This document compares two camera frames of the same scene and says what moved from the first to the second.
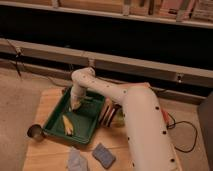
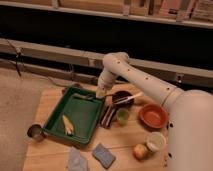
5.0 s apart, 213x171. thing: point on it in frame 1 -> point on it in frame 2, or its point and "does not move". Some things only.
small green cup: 120,118 does not move
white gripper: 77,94 -> 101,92
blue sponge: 104,156 does not move
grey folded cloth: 76,162 does not move
